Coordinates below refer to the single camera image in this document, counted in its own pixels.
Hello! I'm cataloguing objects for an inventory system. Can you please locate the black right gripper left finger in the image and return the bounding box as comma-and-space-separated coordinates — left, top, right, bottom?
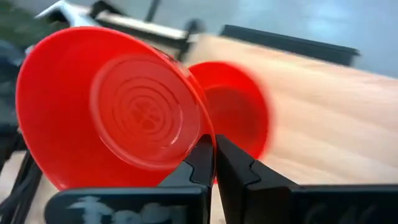
44, 133, 216, 224

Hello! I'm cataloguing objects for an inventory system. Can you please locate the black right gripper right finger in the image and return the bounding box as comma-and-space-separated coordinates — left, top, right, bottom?
215, 134, 398, 224

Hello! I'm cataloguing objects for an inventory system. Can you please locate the red plastic bowl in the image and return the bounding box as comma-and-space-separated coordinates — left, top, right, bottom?
15, 26, 217, 192
188, 60, 272, 161

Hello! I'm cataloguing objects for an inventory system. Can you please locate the wooden shelf board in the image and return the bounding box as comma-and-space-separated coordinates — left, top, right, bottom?
183, 33, 398, 224

